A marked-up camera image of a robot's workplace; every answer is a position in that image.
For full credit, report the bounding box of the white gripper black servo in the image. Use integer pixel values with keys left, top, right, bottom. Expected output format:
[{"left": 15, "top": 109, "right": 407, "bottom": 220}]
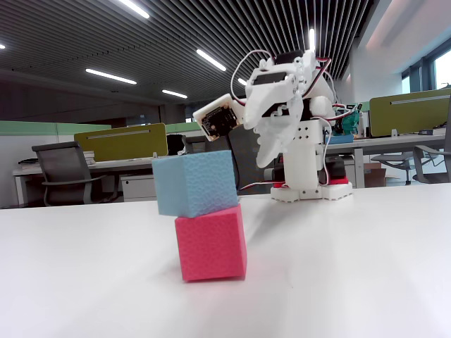
[{"left": 244, "top": 49, "right": 316, "bottom": 169}]

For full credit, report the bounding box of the blue foam cube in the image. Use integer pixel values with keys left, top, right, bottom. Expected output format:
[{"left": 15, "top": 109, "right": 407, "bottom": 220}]
[{"left": 152, "top": 149, "right": 240, "bottom": 218}]

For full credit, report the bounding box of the white and red robot base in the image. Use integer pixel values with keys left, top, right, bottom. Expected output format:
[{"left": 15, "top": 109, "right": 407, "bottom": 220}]
[{"left": 270, "top": 175, "right": 354, "bottom": 204}]

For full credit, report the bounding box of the red foam cube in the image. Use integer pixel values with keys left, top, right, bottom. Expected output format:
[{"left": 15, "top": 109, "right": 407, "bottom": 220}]
[{"left": 175, "top": 204, "right": 247, "bottom": 282}]

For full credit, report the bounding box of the green circuit board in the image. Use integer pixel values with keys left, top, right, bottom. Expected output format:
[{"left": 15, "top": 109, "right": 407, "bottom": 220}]
[{"left": 337, "top": 103, "right": 364, "bottom": 137}]

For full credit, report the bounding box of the white office desk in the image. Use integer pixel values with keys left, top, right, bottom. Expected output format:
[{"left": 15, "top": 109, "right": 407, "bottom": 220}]
[
  {"left": 323, "top": 133, "right": 448, "bottom": 188},
  {"left": 13, "top": 154, "right": 198, "bottom": 208}
]

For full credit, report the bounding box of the cardboard box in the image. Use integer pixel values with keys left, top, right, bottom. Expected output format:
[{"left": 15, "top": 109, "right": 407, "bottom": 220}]
[{"left": 362, "top": 162, "right": 388, "bottom": 188}]

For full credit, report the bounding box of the grey office chair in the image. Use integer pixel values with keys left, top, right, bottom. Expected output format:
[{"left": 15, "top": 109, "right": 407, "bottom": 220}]
[
  {"left": 370, "top": 151, "right": 421, "bottom": 186},
  {"left": 31, "top": 141, "right": 119, "bottom": 207},
  {"left": 412, "top": 144, "right": 451, "bottom": 184}
]

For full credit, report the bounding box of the olive desk partition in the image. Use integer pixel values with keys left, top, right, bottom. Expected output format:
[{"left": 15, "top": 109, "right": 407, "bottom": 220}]
[
  {"left": 369, "top": 88, "right": 451, "bottom": 138},
  {"left": 73, "top": 123, "right": 167, "bottom": 163}
]

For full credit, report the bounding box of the white drawer cabinet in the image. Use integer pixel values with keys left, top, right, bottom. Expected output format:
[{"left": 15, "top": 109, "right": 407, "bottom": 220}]
[{"left": 119, "top": 174, "right": 159, "bottom": 202}]

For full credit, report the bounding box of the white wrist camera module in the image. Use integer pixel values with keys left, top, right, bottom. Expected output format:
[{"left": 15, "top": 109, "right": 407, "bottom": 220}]
[{"left": 192, "top": 93, "right": 245, "bottom": 142}]

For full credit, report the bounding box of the white cable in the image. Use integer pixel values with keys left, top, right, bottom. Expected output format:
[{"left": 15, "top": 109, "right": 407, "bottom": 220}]
[{"left": 230, "top": 50, "right": 276, "bottom": 106}]

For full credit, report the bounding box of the black camera cable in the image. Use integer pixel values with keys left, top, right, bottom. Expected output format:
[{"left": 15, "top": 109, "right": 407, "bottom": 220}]
[{"left": 227, "top": 135, "right": 245, "bottom": 194}]

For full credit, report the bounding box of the red black servo wire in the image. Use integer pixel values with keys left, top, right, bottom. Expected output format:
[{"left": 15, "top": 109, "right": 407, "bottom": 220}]
[{"left": 314, "top": 57, "right": 334, "bottom": 86}]

